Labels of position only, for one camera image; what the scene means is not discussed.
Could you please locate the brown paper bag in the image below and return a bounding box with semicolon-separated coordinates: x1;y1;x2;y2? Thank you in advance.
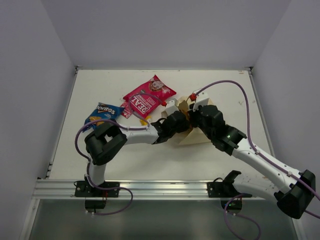
171;96;211;146

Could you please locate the large red snack bag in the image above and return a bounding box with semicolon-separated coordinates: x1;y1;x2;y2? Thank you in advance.
123;75;177;118

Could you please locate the yellow snack packet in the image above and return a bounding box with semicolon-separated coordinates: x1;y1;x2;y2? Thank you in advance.
139;115;152;126

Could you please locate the small pink snack packet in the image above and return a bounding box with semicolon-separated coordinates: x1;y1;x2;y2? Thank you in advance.
120;101;132;119

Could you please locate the blue white snack bag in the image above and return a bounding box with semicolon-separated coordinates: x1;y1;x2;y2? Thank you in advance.
84;102;125;125

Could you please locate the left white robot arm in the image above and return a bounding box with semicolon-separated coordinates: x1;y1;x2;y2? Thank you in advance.
84;111;190;197

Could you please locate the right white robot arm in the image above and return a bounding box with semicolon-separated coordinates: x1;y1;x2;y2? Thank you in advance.
188;103;316;219

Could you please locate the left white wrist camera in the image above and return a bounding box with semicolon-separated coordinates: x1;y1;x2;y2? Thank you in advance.
161;98;179;118

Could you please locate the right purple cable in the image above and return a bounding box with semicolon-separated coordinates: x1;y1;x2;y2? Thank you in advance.
196;79;320;240

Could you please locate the purple cable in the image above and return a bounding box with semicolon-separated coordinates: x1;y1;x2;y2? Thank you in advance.
196;79;320;240
74;94;133;216

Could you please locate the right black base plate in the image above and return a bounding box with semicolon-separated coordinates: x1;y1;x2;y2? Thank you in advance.
206;177;241;198

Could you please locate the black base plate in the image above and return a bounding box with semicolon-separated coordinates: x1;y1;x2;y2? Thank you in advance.
73;180;119;198
206;177;241;198

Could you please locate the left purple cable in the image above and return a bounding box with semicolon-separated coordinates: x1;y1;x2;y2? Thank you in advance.
74;94;133;216

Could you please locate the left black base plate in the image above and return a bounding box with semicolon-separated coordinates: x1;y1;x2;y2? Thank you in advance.
73;180;119;198

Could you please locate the aluminium mounting rail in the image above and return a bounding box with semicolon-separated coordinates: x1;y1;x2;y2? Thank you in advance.
31;178;276;201

